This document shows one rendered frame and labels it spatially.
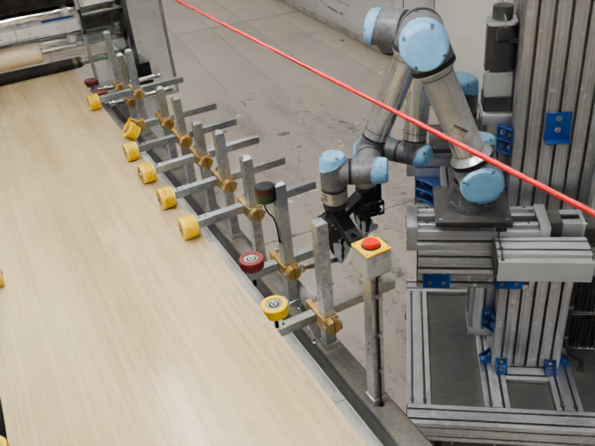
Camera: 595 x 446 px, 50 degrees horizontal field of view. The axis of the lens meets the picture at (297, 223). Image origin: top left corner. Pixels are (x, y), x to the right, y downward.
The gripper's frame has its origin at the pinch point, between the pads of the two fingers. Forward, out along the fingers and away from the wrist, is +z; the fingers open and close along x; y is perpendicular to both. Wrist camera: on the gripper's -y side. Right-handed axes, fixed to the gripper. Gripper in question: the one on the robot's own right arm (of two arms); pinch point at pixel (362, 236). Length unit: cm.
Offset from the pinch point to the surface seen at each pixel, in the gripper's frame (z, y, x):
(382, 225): 83, 81, 109
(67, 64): -12, -53, 254
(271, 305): -8, -47, -25
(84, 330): -7, -97, -4
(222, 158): -23, -32, 44
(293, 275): -1.7, -31.8, -8.5
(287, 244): -12.2, -31.5, -5.7
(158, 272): -7, -70, 11
